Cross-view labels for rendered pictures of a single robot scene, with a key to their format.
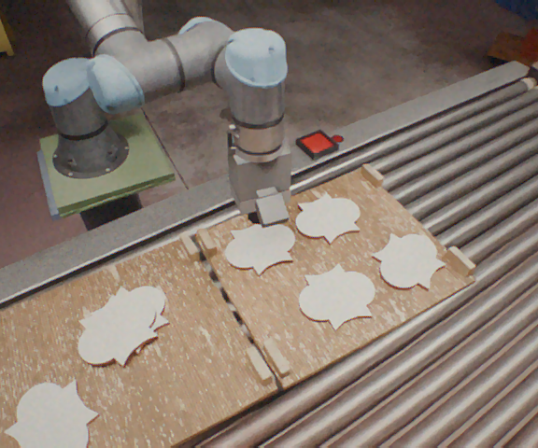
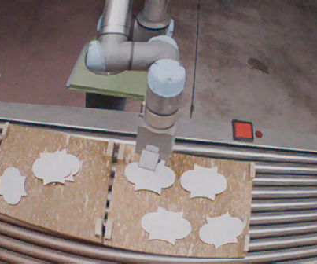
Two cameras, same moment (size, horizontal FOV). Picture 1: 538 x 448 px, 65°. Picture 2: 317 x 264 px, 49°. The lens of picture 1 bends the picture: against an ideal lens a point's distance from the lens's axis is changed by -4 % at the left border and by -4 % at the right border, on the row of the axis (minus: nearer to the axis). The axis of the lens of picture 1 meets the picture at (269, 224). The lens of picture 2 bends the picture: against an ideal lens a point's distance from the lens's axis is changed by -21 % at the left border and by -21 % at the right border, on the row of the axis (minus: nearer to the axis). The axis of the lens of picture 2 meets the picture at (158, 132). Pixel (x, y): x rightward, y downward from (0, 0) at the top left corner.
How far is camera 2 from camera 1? 0.47 m
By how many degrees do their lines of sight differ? 18
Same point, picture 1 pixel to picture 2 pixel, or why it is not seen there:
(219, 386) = (76, 223)
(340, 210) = (214, 182)
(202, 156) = (218, 80)
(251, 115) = (150, 104)
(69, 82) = not seen: hidden behind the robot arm
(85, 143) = not seen: hidden behind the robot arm
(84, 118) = not seen: hidden behind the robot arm
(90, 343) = (38, 166)
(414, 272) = (217, 237)
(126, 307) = (60, 160)
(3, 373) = (6, 153)
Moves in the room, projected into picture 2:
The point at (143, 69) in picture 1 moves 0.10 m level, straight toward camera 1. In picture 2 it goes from (110, 56) to (91, 84)
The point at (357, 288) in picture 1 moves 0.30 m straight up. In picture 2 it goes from (179, 229) to (204, 170)
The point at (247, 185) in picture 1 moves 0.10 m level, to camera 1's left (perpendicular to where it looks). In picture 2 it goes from (141, 138) to (109, 117)
